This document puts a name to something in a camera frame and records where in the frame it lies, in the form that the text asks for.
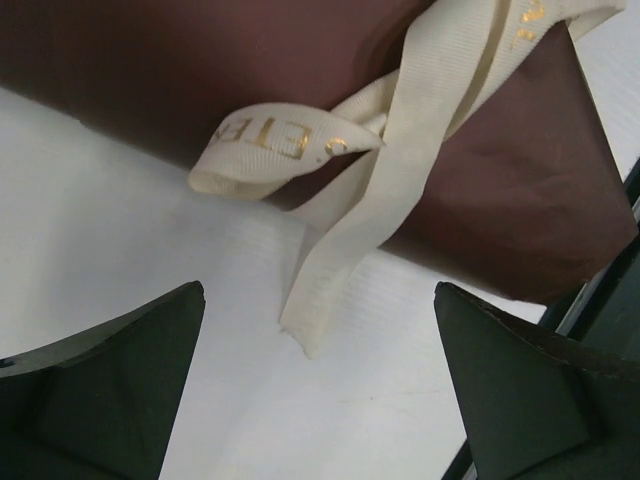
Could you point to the dark red wrapping paper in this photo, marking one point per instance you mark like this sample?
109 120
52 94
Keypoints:
524 197

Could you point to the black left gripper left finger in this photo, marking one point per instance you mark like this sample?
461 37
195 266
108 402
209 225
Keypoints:
101 404

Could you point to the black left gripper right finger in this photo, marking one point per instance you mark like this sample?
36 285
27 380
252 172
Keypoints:
535 404

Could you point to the cream ribbon with gold text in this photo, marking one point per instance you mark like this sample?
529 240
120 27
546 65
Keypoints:
455 56

